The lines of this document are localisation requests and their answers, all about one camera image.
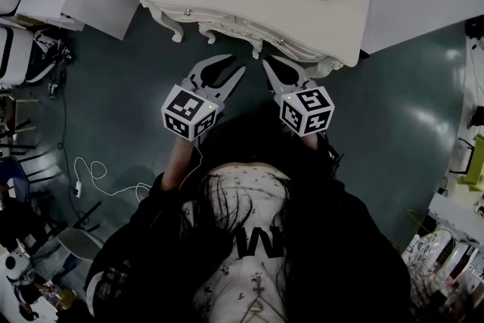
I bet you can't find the white cable with plug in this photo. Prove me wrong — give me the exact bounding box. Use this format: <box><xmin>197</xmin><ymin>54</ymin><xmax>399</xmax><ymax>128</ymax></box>
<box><xmin>69</xmin><ymin>156</ymin><xmax>153</xmax><ymax>202</ymax></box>

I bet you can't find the person's white printed shirt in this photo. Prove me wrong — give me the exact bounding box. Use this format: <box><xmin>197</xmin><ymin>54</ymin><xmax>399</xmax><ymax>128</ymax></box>
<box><xmin>181</xmin><ymin>161</ymin><xmax>293</xmax><ymax>323</ymax></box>

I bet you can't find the person's left forearm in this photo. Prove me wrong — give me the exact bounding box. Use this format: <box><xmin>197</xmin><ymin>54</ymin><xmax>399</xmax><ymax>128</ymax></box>
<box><xmin>160</xmin><ymin>138</ymin><xmax>202</xmax><ymax>191</ymax></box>

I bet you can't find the person's black jacket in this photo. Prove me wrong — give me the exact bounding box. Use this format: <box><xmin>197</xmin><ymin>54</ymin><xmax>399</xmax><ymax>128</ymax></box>
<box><xmin>85</xmin><ymin>113</ymin><xmax>414</xmax><ymax>323</ymax></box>

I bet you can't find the white plastic chair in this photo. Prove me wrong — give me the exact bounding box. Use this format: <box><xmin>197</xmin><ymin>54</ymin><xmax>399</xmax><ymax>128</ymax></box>
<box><xmin>55</xmin><ymin>228</ymin><xmax>106</xmax><ymax>262</ymax></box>

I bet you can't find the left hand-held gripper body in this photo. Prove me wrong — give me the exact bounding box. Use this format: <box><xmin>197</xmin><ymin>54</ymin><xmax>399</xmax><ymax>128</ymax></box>
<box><xmin>161</xmin><ymin>78</ymin><xmax>227</xmax><ymax>142</ymax></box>

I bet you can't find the green chair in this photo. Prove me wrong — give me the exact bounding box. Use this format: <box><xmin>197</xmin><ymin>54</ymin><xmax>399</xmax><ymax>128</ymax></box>
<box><xmin>456</xmin><ymin>133</ymin><xmax>484</xmax><ymax>194</ymax></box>

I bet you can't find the thin white gripper cable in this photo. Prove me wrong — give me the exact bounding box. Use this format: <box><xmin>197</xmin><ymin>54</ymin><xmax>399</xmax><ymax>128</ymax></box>
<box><xmin>177</xmin><ymin>144</ymin><xmax>205</xmax><ymax>191</ymax></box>

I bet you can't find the blue chair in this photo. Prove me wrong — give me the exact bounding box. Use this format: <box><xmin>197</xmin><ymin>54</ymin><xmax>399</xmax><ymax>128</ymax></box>
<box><xmin>0</xmin><ymin>156</ymin><xmax>30</xmax><ymax>198</ymax></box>

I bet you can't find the cross pendant necklace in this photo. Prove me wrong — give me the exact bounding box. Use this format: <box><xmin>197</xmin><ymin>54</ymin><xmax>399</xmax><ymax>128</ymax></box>
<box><xmin>247</xmin><ymin>274</ymin><xmax>274</xmax><ymax>315</ymax></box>

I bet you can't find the patterned fabric bag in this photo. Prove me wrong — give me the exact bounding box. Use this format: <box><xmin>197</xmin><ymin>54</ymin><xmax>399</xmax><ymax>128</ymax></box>
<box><xmin>402</xmin><ymin>231</ymin><xmax>455</xmax><ymax>272</ymax></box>

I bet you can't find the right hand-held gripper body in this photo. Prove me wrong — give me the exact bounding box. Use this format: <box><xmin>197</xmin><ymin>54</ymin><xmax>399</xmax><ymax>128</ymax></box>
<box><xmin>272</xmin><ymin>85</ymin><xmax>336</xmax><ymax>137</ymax></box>

